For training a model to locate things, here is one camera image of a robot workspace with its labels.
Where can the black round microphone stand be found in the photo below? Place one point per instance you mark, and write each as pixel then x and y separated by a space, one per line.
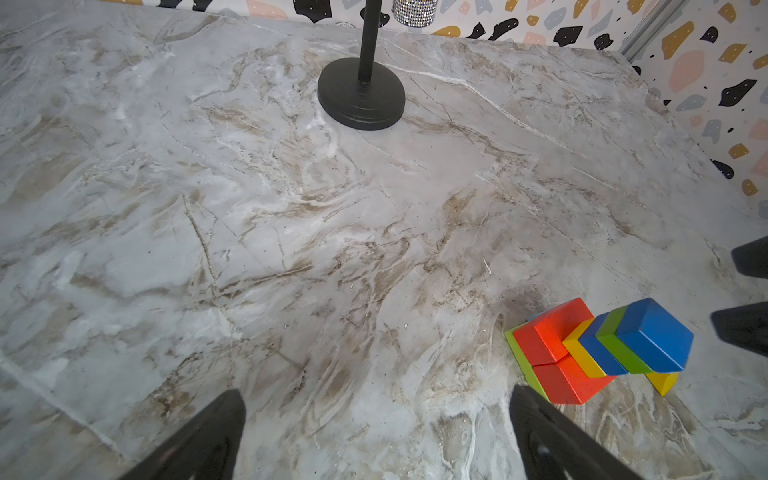
pixel 359 92

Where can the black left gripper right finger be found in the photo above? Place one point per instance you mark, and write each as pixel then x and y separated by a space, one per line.
pixel 553 447

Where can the small blue wood cube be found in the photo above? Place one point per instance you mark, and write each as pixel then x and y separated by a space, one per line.
pixel 600 354

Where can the small green wood cube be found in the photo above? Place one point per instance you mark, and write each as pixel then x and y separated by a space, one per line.
pixel 607 335

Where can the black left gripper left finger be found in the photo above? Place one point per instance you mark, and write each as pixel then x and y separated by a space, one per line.
pixel 206 447

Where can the red rectangular wood block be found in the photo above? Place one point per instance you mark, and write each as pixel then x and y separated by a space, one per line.
pixel 565 383

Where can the small yellow wood cube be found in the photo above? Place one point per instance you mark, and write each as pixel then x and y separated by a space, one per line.
pixel 578 352

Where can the right corner aluminium post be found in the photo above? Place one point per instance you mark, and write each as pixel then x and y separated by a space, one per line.
pixel 657 16

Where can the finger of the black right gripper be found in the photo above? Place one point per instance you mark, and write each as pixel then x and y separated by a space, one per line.
pixel 745 327
pixel 751 259

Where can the lime green long wood block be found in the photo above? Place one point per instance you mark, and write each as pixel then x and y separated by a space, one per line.
pixel 523 363

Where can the yellow rectangular wood block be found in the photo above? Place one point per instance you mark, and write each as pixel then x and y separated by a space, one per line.
pixel 663 382

